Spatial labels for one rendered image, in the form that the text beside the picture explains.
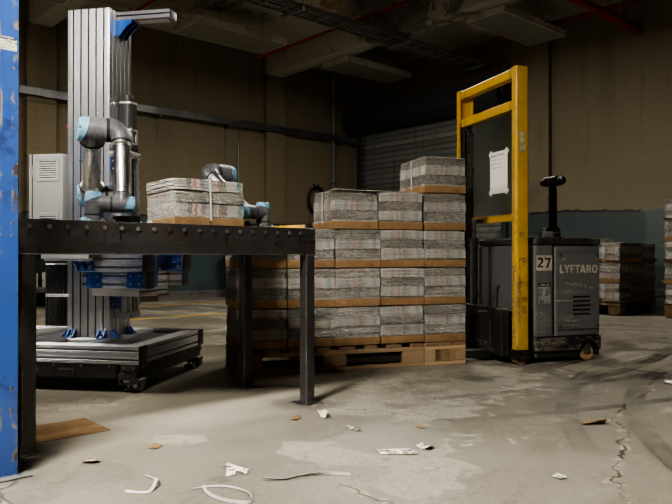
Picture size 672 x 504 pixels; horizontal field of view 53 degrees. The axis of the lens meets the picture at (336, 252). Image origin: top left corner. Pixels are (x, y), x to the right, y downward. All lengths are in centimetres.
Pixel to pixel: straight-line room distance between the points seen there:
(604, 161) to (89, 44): 780
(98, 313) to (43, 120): 664
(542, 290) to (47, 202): 297
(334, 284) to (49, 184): 167
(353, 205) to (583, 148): 686
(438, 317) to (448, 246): 45
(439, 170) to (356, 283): 89
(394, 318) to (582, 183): 671
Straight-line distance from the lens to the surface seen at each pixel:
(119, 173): 331
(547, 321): 452
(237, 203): 336
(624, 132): 1032
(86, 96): 405
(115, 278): 371
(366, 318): 408
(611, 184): 1031
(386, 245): 412
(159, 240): 270
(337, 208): 401
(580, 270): 465
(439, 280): 427
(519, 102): 444
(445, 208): 429
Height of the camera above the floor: 67
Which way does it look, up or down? level
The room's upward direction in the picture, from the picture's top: straight up
